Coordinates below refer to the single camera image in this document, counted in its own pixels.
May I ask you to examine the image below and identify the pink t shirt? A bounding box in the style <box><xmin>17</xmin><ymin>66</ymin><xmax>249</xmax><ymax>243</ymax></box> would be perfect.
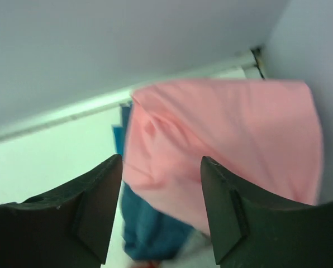
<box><xmin>122</xmin><ymin>79</ymin><xmax>324</xmax><ymax>234</ymax></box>

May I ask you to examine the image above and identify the red plastic bin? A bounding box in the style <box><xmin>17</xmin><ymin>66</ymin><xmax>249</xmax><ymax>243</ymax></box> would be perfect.
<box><xmin>130</xmin><ymin>261</ymin><xmax>163</xmax><ymax>268</ymax></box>

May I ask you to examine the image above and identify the grey t shirt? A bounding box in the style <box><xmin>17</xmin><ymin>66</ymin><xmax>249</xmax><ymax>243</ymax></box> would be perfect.
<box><xmin>174</xmin><ymin>230</ymin><xmax>211</xmax><ymax>260</ymax></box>

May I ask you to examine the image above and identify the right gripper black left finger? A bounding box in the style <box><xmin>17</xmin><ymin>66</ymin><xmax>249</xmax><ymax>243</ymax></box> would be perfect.
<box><xmin>0</xmin><ymin>154</ymin><xmax>122</xmax><ymax>267</ymax></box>

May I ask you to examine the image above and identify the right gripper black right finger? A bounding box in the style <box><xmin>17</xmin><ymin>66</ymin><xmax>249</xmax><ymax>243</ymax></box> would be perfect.
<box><xmin>201</xmin><ymin>157</ymin><xmax>333</xmax><ymax>267</ymax></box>

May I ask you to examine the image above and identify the folded blue t shirt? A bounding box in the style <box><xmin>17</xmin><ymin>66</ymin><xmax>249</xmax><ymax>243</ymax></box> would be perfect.
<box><xmin>111</xmin><ymin>102</ymin><xmax>197</xmax><ymax>262</ymax></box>

